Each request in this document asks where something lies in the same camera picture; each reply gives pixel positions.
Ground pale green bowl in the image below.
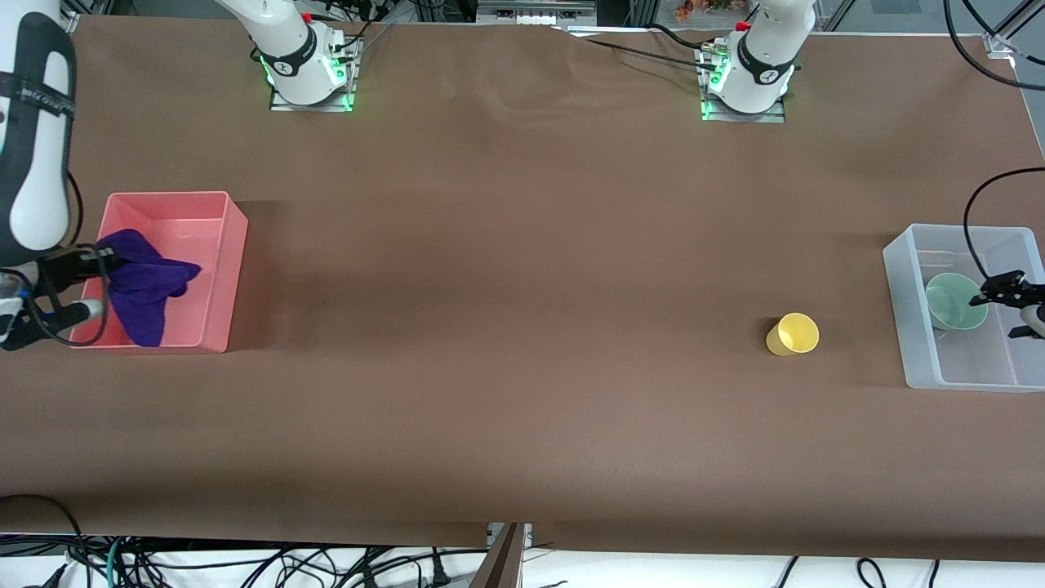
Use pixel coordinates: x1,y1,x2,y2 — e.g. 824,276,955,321
925,272,989,332

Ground purple microfiber cloth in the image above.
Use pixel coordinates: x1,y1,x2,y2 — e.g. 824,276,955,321
96,229,202,348

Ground yellow plastic cup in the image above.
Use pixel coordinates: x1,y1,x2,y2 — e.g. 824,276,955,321
765,313,820,357

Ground translucent plastic bin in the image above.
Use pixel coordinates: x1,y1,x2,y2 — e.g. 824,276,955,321
883,223,1045,393

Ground pink plastic bin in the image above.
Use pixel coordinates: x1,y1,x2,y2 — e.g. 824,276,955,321
69,191,249,354

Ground metal table beam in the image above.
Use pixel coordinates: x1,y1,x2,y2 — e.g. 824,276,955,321
472,523,525,588

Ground grey background device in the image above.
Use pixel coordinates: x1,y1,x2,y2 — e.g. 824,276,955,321
476,0,598,27

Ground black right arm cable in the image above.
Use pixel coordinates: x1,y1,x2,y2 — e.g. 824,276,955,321
23,167,112,350

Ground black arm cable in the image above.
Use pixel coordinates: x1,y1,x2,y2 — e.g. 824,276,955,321
23,167,112,350
943,0,1045,287

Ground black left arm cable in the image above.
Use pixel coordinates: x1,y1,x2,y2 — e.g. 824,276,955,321
943,0,1045,287

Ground black floor cable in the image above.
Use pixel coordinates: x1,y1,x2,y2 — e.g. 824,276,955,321
0,493,87,588

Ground green floor cable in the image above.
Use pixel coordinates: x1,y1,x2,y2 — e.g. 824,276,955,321
104,535,128,588

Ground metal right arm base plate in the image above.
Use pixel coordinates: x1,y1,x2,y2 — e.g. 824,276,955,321
269,33,358,113

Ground tangled black floor cables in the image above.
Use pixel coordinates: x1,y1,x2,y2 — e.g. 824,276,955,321
122,543,458,588

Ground thick black table cable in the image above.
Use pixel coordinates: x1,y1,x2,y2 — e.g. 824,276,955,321
649,23,721,53

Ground thin black table cable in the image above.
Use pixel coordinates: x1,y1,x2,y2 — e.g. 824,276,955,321
555,27,723,74

